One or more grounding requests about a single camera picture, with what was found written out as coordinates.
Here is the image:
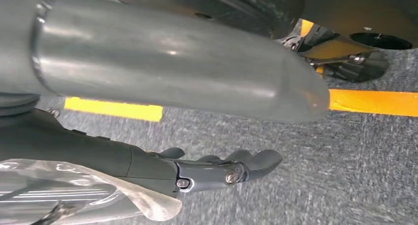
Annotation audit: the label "clear plastic cover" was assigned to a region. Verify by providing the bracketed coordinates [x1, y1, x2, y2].
[0, 158, 182, 225]

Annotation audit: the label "yellow floor tape square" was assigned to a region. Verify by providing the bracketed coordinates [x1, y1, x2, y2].
[64, 19, 418, 123]

